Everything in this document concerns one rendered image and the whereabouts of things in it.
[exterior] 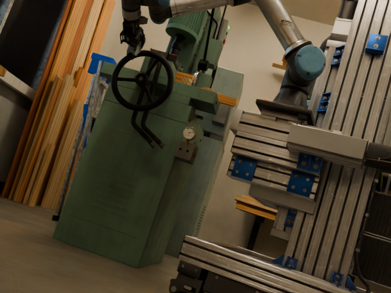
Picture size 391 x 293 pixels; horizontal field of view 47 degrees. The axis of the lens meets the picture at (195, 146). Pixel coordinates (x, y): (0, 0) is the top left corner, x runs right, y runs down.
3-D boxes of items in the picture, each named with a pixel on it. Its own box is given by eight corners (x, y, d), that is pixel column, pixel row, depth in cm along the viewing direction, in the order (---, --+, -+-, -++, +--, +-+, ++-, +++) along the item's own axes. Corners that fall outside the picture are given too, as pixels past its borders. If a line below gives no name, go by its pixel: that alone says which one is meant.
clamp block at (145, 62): (138, 71, 213) (144, 54, 214) (145, 81, 226) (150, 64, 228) (167, 79, 211) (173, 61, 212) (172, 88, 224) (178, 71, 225)
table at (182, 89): (92, 64, 217) (97, 53, 218) (112, 85, 246) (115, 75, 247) (212, 97, 206) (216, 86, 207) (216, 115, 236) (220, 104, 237)
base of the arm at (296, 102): (307, 122, 187) (313, 100, 189) (304, 111, 174) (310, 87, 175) (272, 114, 193) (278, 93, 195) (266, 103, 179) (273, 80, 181)
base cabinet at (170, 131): (49, 237, 212) (101, 98, 222) (92, 236, 268) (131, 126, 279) (137, 268, 204) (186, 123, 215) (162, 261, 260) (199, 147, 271)
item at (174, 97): (112, 84, 224) (115, 76, 224) (124, 96, 244) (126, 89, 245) (188, 105, 217) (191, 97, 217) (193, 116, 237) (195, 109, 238)
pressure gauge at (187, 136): (179, 140, 207) (184, 124, 208) (180, 142, 211) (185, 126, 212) (192, 145, 206) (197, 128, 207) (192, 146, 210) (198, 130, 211)
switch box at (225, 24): (211, 41, 269) (219, 17, 271) (212, 48, 278) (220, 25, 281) (220, 43, 267) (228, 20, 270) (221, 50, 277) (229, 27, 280)
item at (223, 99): (123, 74, 241) (125, 68, 241) (124, 76, 243) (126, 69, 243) (234, 106, 230) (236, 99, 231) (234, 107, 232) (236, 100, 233)
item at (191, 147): (173, 155, 209) (178, 139, 210) (177, 160, 221) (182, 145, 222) (190, 160, 207) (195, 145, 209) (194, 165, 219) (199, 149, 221)
